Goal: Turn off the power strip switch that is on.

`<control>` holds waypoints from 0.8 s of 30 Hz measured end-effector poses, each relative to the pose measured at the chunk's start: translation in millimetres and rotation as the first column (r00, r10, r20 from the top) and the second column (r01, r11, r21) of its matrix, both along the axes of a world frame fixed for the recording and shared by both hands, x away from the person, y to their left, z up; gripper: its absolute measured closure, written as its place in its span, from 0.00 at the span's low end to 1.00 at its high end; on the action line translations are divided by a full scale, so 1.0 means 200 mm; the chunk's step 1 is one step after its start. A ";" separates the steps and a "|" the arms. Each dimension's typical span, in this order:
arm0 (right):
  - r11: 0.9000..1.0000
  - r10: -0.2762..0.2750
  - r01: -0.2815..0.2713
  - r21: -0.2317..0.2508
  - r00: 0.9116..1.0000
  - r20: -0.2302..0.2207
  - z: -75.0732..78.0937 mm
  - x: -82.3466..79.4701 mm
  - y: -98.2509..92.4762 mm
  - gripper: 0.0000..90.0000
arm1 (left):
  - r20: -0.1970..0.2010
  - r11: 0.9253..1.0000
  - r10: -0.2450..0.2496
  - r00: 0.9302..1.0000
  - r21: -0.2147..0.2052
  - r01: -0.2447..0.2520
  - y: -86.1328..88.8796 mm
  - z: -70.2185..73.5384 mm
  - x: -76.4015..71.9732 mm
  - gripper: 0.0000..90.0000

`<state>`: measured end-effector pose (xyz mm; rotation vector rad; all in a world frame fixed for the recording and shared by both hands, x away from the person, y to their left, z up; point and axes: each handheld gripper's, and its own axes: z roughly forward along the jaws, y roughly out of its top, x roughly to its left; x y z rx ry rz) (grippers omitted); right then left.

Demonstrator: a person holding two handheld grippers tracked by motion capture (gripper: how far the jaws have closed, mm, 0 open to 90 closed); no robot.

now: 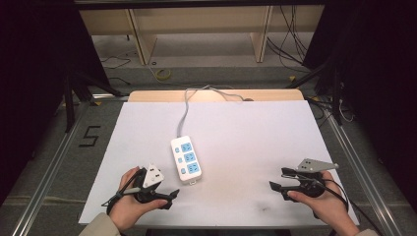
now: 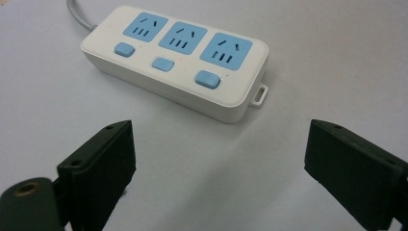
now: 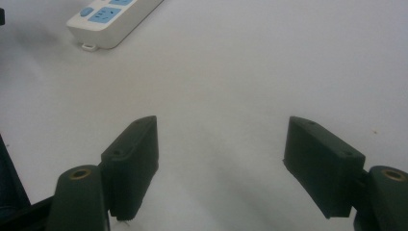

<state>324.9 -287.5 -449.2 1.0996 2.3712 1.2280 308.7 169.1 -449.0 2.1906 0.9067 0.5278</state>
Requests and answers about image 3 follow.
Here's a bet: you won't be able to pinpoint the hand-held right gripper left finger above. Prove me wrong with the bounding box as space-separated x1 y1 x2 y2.
100 115 160 221

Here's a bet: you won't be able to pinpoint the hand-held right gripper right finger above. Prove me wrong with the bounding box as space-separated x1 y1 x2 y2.
283 115 367 219

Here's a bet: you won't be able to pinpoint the white power strip blue sockets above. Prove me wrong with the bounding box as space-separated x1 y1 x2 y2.
65 0 166 52

